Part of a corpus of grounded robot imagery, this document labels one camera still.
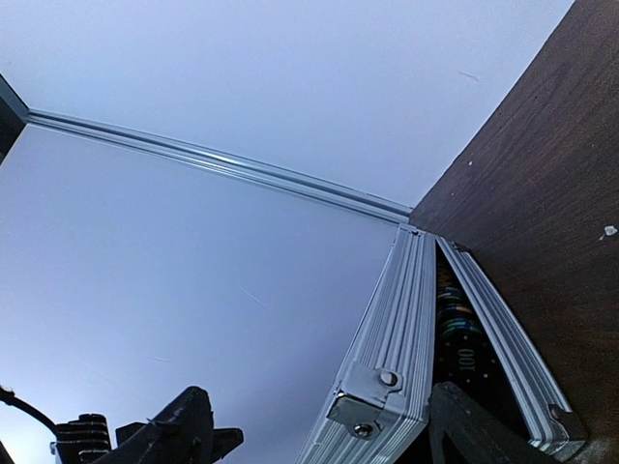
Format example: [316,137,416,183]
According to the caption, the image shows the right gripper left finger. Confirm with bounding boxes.
[113,386,245,463]

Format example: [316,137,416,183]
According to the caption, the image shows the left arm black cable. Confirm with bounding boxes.
[0,384,59,441]

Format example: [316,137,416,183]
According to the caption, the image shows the aluminium poker chip case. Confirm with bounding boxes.
[298,224,587,463]

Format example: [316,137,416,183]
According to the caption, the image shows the left aluminium corner post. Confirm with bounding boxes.
[27,109,413,223]

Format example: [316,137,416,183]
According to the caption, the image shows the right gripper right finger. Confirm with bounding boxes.
[428,382,585,463]

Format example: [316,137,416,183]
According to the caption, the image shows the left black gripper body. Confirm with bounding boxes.
[51,414,112,464]

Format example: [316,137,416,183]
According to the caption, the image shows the poker chip row with 100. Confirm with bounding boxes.
[434,266,498,390]

